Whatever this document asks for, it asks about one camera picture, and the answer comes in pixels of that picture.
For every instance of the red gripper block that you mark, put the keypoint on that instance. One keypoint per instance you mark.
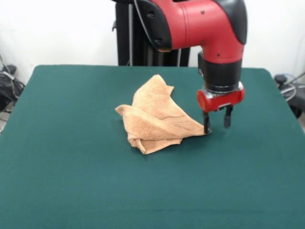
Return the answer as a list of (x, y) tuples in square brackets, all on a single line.
[(221, 101)]

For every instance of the tan terry towel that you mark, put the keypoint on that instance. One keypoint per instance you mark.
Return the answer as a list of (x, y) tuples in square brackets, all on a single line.
[(152, 112)]

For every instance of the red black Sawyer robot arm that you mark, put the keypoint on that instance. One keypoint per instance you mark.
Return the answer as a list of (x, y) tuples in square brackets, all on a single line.
[(197, 23)]

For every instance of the dark green table cloth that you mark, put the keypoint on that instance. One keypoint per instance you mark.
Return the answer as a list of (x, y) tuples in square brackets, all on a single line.
[(71, 179)]

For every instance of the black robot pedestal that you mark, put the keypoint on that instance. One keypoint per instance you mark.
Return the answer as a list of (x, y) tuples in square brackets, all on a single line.
[(124, 43)]

